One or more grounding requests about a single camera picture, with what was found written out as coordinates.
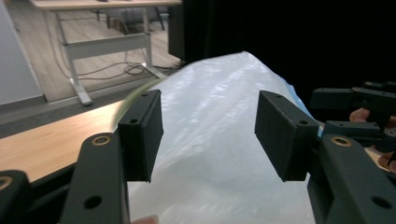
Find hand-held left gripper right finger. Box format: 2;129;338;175
254;90;320;183

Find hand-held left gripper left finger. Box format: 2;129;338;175
117;89;164;183

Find green plastic bin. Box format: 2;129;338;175
112;77;167;127

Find white plastic bag blue edge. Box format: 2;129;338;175
126;50;326;224

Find white-legged desk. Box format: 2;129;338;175
29;0;183;107

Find white cabinet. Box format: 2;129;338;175
0;0;45;106

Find tangled cables under desk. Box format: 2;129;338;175
50;6;185;82

